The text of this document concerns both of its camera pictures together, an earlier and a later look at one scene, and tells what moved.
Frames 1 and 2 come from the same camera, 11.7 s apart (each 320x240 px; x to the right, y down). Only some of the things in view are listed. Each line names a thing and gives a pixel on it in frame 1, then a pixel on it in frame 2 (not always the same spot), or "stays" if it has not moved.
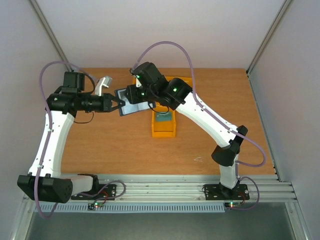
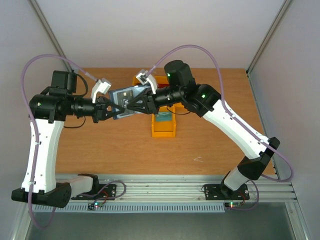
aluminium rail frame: (185, 188) stays
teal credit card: (165, 117) stays
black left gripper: (107, 102) → (101, 106)
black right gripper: (129, 94) → (150, 104)
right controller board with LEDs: (232, 204) stays
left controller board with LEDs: (92, 206) stays
